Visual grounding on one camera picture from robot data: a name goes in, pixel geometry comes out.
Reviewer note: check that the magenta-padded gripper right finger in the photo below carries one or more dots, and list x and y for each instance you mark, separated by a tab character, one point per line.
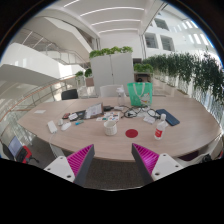
163	165

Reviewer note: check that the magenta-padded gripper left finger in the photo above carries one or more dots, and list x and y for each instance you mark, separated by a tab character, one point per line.
60	166

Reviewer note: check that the clear red-labelled water bottle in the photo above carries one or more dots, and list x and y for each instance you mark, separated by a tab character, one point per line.
160	130

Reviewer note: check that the red chair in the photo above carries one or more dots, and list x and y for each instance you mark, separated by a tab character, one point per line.
26	154

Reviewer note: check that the white power strip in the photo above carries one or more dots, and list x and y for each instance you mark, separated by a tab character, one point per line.
52	127

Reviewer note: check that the white computer mouse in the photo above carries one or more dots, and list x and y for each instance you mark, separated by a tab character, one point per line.
66	126

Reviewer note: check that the flat round red coaster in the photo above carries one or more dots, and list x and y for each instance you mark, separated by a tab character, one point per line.
131	133

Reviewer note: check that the small blue marker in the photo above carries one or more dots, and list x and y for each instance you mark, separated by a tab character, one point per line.
79	123

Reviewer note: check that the white paper card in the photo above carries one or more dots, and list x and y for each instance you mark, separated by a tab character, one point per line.
149	119

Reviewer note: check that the dark flat notebook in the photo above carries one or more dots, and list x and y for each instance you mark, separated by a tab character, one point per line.
79	115

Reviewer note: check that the small white paper sheet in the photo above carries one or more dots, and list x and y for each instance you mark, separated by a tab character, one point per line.
39	111

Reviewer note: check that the white grid-patterned cup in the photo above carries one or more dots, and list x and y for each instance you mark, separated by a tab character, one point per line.
110	128

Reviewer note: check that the white propped booklet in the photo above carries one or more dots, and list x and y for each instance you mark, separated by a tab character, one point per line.
94	110

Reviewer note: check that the colourful sticker sheet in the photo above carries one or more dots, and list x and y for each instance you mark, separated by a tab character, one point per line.
108	116

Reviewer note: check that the white charger block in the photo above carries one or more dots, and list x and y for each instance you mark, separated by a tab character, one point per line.
118	108

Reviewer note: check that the green cat-print tote bag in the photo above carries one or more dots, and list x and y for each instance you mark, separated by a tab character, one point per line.
140	96

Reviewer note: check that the black office chair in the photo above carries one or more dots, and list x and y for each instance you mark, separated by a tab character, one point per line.
69	94

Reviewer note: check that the black flat device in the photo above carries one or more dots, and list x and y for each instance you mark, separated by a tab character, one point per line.
107	108

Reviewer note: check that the clear white-lidded shaker bottle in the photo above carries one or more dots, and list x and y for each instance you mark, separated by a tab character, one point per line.
120	98

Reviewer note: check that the white chair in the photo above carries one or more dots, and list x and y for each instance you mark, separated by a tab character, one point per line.
108	91

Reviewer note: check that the green hedge along railing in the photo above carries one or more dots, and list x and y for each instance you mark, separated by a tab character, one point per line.
186	70

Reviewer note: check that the potted plants beside cabinet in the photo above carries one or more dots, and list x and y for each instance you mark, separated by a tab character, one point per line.
88	72

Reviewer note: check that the white cabinet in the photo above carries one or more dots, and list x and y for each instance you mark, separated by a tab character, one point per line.
111	71

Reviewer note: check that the green plants atop cabinet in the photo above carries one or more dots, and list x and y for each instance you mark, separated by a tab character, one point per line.
110	51

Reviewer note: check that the long ceiling lights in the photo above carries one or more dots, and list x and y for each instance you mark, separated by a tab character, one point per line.
111	9

